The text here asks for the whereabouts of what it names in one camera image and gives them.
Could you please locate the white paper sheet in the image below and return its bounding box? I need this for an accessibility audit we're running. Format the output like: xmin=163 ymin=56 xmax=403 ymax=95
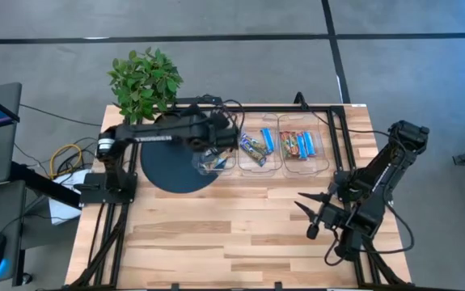
xmin=48 ymin=169 xmax=88 ymax=226

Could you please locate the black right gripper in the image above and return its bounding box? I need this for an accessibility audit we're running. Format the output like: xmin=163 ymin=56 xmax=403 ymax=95
xmin=294 ymin=192 xmax=354 ymax=240

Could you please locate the thin black cable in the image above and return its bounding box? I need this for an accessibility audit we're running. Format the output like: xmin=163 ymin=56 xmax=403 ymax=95
xmin=19 ymin=103 xmax=104 ymax=128

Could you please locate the green plant with black pot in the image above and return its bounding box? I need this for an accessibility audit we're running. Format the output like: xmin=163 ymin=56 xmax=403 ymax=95
xmin=108 ymin=47 xmax=185 ymax=126

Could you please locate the black desk beam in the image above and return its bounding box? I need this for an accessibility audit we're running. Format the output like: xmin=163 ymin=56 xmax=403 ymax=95
xmin=11 ymin=160 xmax=83 ymax=209

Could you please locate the black bracket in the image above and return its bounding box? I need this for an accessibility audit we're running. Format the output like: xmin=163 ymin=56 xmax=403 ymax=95
xmin=175 ymin=95 xmax=224 ymax=106

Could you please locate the clear plastic bin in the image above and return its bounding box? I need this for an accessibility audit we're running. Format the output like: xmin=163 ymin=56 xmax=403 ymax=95
xmin=278 ymin=112 xmax=332 ymax=177
xmin=236 ymin=112 xmax=285 ymax=176
xmin=192 ymin=112 xmax=238 ymax=179

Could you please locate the yellow cable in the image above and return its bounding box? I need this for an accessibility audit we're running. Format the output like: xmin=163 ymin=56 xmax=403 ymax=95
xmin=49 ymin=143 xmax=84 ymax=179

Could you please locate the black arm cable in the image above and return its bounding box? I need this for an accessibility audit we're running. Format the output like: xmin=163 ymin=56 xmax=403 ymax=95
xmin=301 ymin=96 xmax=399 ymax=146

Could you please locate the orange-ended green granola bar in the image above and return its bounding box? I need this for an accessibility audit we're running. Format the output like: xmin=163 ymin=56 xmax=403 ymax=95
xmin=212 ymin=148 xmax=235 ymax=171

